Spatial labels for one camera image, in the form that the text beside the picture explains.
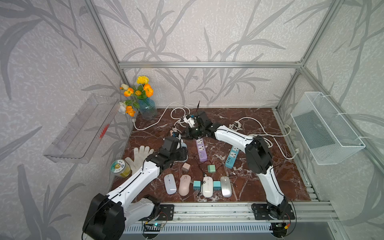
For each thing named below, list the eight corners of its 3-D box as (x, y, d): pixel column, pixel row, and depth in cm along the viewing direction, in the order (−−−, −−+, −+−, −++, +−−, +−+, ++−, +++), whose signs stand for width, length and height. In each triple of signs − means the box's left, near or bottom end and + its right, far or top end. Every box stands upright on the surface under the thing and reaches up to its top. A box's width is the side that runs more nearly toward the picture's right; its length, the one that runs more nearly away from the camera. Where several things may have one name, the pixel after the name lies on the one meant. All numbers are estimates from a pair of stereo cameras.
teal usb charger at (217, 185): (213, 190, 82) (213, 189, 80) (212, 182, 85) (213, 181, 83) (221, 190, 82) (221, 189, 80) (220, 182, 85) (220, 181, 83)
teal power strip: (224, 166, 92) (225, 164, 89) (231, 147, 100) (231, 145, 97) (232, 169, 90) (233, 167, 87) (238, 150, 98) (239, 148, 96)
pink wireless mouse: (178, 195, 81) (177, 194, 79) (180, 176, 87) (179, 174, 85) (190, 195, 81) (190, 194, 79) (191, 176, 87) (191, 174, 85)
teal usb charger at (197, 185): (193, 190, 83) (192, 189, 81) (193, 182, 85) (193, 180, 84) (201, 190, 83) (201, 189, 81) (201, 182, 85) (201, 180, 84)
